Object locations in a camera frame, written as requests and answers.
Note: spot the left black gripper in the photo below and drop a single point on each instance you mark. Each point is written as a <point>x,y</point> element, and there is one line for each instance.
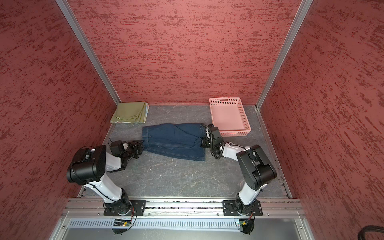
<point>137,146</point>

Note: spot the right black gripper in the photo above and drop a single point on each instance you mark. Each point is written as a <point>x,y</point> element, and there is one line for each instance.
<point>204,139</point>

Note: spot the blue denim skirt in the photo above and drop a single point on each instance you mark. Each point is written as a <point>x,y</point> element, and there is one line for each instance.
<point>180,141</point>

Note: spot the olive green skirt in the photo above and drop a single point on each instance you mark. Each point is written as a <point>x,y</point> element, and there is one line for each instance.
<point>129,113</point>

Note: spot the floral pastel skirt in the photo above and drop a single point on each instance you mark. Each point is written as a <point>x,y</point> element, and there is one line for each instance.
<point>147,111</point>

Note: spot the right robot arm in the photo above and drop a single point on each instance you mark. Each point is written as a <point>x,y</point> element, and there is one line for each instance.
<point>256,168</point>

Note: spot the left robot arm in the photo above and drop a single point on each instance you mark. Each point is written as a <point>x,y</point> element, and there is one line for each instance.
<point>89,168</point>

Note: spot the pink plastic basket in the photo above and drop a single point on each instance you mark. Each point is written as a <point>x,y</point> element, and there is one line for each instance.
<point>229,116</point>

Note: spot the left circuit board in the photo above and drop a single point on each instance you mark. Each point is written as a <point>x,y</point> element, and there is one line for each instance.
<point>122,223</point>

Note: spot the circuit board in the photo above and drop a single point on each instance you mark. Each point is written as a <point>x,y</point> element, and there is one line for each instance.
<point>246,223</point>
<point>122,223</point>

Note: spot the right circuit board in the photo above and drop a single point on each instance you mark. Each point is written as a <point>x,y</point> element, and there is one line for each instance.
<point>246,223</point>

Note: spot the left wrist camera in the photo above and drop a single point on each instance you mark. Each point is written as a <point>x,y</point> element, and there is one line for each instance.
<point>117,148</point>

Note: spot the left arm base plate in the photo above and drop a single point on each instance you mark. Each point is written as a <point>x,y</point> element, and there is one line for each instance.
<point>132,208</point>

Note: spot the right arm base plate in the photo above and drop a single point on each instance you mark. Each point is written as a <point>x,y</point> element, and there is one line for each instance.
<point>237,208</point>

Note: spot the aluminium front rail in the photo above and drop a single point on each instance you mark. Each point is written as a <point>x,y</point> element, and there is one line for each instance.
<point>191,208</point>

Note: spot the left corner aluminium post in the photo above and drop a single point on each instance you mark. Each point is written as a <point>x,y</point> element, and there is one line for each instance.
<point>86,45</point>

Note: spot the corner aluminium post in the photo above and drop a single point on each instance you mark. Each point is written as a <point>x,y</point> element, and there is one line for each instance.
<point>290,37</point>
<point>86,45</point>

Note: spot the right corner aluminium post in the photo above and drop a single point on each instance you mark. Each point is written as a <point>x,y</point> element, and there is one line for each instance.
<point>290,37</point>

